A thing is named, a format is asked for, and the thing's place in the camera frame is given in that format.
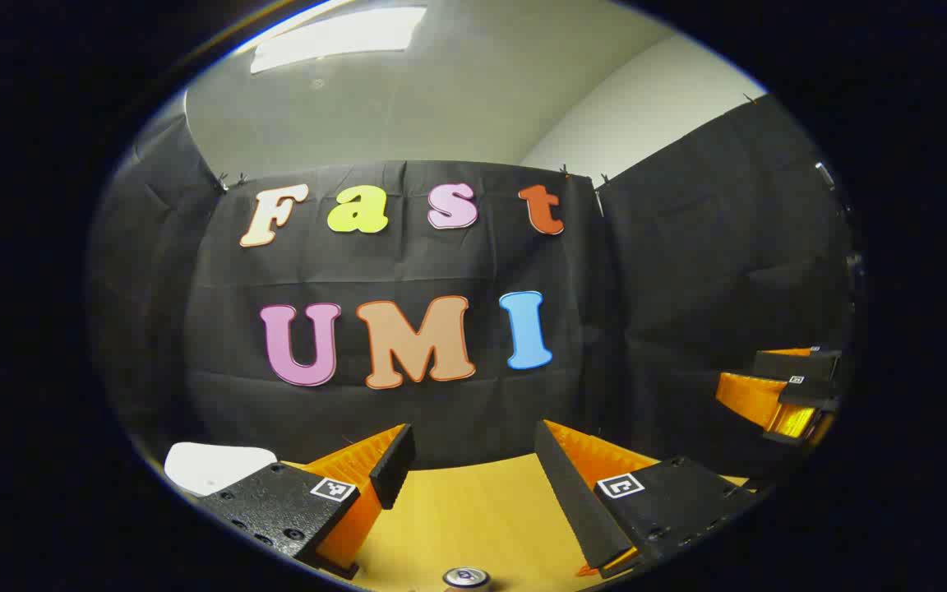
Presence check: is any black backdrop cloth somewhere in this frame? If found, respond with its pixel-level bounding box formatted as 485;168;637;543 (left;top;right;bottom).
87;95;861;494

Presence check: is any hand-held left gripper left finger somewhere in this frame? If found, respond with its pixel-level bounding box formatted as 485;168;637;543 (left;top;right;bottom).
198;424;417;580

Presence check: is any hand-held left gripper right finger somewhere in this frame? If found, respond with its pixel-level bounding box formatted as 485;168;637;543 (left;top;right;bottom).
534;420;758;576

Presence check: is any wooden desktop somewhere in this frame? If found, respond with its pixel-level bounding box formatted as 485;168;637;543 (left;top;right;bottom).
284;452;750;592

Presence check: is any silver blue pop can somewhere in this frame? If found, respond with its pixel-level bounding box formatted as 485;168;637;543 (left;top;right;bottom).
442;567;492;592

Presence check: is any white desktop garbage bin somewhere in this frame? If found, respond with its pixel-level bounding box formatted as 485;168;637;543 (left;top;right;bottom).
164;442;279;499

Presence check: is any ceiling light panel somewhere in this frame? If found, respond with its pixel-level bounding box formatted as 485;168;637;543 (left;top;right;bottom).
251;7;428;75

